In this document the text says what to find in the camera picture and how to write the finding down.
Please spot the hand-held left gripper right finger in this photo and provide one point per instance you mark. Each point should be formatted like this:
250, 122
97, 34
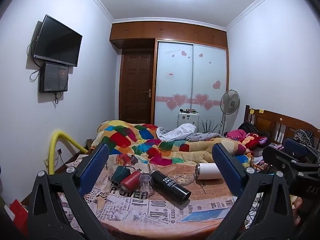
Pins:
223, 166

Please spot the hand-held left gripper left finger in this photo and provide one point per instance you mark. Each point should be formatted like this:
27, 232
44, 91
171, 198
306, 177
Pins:
95, 166

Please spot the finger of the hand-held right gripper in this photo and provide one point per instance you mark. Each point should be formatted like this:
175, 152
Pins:
295, 147
276, 158

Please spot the white thermos cup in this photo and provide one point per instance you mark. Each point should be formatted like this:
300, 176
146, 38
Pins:
209, 171

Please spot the dark green ribbed cup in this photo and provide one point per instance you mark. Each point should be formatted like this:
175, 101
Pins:
119, 175

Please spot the red cup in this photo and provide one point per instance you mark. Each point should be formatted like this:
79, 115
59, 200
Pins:
130, 181

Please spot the clear plastic cup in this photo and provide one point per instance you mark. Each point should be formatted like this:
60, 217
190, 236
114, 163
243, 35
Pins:
146, 183

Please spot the person's right hand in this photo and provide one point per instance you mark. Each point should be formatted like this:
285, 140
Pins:
297, 211

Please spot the black dotted cloth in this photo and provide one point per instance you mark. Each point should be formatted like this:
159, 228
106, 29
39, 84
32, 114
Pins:
303, 135

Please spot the red plush toy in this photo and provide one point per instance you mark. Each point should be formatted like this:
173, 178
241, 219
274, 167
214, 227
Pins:
252, 140

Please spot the wooden bed headboard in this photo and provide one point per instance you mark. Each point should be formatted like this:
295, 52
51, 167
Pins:
272, 122

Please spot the pink pillow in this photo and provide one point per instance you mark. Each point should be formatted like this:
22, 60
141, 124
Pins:
236, 134

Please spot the clear glass mug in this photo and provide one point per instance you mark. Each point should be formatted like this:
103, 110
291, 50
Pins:
184, 178

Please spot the dry twig bundle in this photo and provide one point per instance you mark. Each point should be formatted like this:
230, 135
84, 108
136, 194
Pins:
208, 126

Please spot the black backpack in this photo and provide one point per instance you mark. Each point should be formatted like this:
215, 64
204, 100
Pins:
247, 127

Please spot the yellow foam tube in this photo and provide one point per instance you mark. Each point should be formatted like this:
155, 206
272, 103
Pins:
55, 145

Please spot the colourful patchwork blanket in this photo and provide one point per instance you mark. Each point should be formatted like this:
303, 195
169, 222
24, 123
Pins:
140, 140

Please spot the grey white bed sheet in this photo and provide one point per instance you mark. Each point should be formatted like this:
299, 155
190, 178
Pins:
180, 133

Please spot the black thermos bottle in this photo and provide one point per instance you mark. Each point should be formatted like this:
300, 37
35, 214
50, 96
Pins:
171, 186

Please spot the white cabinet appliance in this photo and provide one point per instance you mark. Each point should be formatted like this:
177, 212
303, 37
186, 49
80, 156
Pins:
188, 120

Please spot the standing electric fan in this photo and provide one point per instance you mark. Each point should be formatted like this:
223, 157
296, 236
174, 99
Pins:
228, 105

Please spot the red box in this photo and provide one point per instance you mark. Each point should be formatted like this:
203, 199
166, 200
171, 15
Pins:
18, 212

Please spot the brown wooden door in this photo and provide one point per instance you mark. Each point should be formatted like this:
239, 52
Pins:
136, 86

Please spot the wardrobe with frosted sliding doors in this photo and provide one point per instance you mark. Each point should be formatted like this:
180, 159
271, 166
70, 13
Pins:
191, 80

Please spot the wall power outlet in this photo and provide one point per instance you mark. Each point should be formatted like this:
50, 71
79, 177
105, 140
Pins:
60, 152

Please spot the small black wall monitor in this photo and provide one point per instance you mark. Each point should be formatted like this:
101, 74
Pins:
53, 77

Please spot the black wall television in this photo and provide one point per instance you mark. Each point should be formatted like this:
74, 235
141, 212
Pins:
58, 42

